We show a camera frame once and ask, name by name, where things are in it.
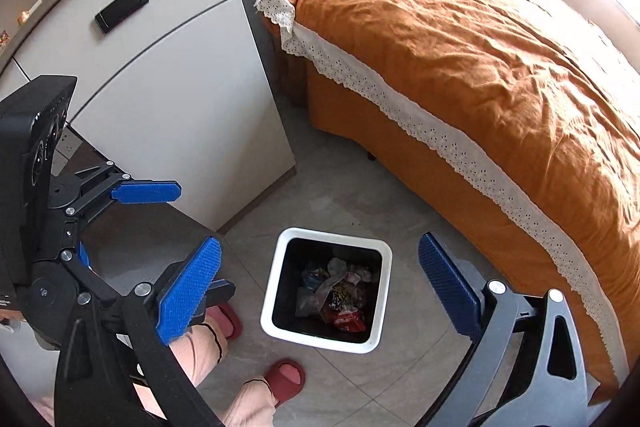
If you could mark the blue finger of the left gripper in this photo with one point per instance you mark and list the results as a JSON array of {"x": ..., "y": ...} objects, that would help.
[
  {"x": 219, "y": 291},
  {"x": 146, "y": 192}
]

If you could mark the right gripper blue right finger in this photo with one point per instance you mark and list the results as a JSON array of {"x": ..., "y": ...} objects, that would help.
[{"x": 463, "y": 304}]

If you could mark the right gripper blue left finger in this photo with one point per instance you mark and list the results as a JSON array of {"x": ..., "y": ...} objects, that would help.
[{"x": 181, "y": 296}]

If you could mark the white square trash bin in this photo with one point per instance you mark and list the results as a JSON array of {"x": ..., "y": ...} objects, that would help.
[{"x": 300, "y": 249}]

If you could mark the trash pile inside bin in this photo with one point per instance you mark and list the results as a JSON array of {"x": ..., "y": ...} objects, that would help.
[{"x": 339, "y": 294}]

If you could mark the red left slipper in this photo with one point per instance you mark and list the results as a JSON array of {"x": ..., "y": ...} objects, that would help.
[{"x": 227, "y": 320}]

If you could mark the red slipper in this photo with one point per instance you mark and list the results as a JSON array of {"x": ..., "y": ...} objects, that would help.
[
  {"x": 227, "y": 320},
  {"x": 286, "y": 379}
]

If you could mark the red right slipper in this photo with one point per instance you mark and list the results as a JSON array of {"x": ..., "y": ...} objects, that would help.
[{"x": 286, "y": 379}]

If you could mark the white desk drawer cabinet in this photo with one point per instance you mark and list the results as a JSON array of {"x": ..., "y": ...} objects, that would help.
[{"x": 176, "y": 91}]

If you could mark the orange bed cover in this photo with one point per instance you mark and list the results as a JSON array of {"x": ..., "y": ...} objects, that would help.
[{"x": 516, "y": 120}]

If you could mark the black drawer handle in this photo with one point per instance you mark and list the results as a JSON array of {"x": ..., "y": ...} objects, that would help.
[{"x": 116, "y": 12}]

